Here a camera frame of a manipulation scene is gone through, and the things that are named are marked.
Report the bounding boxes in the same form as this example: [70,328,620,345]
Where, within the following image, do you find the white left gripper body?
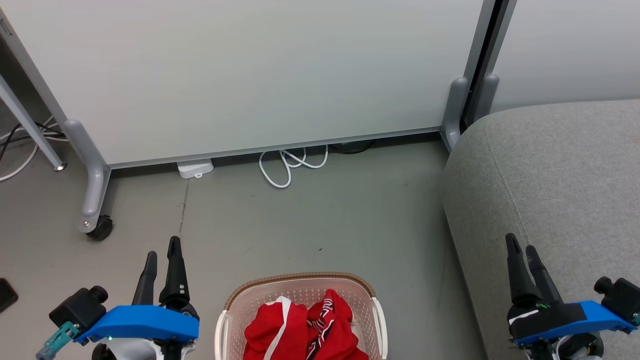
[94,338,197,360]

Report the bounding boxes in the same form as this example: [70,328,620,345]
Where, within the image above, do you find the flat black device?
[0,278,19,314]

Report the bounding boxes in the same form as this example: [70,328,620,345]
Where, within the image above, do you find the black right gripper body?
[507,301,589,342]

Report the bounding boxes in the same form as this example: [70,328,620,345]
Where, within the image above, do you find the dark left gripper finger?
[132,251,159,307]
[159,236,192,311]

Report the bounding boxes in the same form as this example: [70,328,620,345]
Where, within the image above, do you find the narrow white partition panel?
[470,0,640,135]

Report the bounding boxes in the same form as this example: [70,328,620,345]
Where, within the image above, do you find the grey metal table leg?
[0,75,68,172]

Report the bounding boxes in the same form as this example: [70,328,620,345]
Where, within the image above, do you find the black cable under partition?
[330,141,376,155]

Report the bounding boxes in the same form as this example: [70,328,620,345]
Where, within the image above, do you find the thin white floor cable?
[0,116,71,182]

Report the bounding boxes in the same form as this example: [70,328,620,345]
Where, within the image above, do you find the grey fabric sofa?
[441,99,640,360]

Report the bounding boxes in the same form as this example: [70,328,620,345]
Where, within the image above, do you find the large white partition panel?
[0,0,501,235]

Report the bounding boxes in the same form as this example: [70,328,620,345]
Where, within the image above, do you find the red sports jersey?
[243,288,370,360]

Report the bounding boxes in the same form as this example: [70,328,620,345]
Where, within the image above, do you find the blue right camera mount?
[515,300,639,347]

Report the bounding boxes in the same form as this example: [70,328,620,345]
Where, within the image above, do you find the blue left camera mount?
[74,305,200,345]

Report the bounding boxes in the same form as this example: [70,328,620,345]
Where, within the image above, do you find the white power adapter box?
[176,158,215,180]

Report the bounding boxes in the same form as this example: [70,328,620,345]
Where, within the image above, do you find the looped thick white cable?
[258,145,330,189]

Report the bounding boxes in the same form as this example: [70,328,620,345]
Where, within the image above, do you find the black caster wheel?
[86,215,114,242]

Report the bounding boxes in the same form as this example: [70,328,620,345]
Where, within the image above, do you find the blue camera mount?
[74,305,200,345]
[515,300,639,347]

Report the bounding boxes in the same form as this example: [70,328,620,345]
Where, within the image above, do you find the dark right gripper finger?
[525,245,564,306]
[505,233,542,307]

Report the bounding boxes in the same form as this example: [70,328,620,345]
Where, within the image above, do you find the cream perforated laundry basket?
[215,272,389,360]

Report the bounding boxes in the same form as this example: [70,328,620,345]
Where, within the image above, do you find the thin black floor cable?
[0,122,66,162]

